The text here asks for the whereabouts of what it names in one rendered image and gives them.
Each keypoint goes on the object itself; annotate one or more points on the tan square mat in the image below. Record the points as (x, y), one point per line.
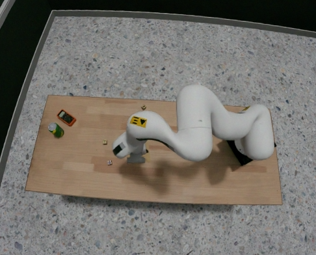
(147, 155)

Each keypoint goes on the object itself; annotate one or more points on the green drink can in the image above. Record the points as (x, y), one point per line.
(55, 129)

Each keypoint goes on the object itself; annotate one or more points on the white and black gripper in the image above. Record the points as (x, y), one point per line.
(144, 150)

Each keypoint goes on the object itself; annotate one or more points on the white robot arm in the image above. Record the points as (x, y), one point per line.
(200, 115)

